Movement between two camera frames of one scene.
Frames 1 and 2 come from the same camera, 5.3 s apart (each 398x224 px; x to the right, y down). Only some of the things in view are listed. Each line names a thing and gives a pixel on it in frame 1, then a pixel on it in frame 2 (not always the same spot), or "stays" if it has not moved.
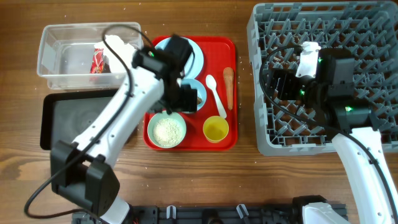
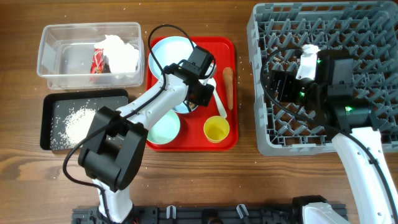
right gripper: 286,77 stays
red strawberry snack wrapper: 97,66 stays
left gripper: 188,99 → 204,100
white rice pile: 166,132 → 78,124
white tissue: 125,50 stays
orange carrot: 228,76 stays
